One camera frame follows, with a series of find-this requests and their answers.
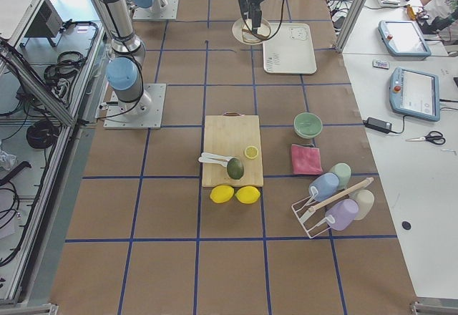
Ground green bowl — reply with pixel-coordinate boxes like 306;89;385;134
293;112;323;139

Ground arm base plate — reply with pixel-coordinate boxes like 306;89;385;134
132;0;179;21
103;83;166;130

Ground blue cup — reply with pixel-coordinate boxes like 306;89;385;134
308;173;339;202

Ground cream round plate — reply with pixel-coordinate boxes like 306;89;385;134
232;18;270;45

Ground far teach pendant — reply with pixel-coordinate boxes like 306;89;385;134
378;20;432;59

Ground black scissors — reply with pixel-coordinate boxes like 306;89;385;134
406;130;447;146

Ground aluminium frame post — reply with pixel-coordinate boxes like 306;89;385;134
335;0;366;53

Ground purple cup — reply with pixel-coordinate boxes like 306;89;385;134
325;198;359;231

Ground bread slice with egg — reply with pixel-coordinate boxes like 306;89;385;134
242;31;269;44

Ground wooden cutting board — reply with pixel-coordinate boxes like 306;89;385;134
202;115;264;188

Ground near teach pendant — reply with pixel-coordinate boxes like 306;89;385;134
389;67;440;122

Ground right whole lemon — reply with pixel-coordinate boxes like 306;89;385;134
235;185;260;204

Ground cream bear tray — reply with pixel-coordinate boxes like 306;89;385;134
263;22;317;74

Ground pink cloth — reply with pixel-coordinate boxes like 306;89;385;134
291;144;323;175

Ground white plastic fork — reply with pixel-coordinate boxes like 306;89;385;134
198;157;228;168

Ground white plastic knife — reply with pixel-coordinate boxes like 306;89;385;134
200;152;233;162

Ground white wire cup rack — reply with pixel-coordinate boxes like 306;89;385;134
291;177;375;239

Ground avocado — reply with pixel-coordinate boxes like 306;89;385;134
226;157;245;180

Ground black power adapter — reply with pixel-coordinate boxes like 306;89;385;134
363;117;392;134

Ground whole lemon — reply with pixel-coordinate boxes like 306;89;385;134
235;185;260;204
210;185;235;204

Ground teach pendant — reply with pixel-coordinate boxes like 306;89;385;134
389;67;440;122
378;20;432;59

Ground cream cup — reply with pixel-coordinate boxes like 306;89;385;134
349;189;374;221

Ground left whole lemon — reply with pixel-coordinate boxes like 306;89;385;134
210;185;235;204

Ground green cup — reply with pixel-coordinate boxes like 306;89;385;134
329;163;351;190

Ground lemon half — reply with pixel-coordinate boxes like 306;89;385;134
244;145;259;160

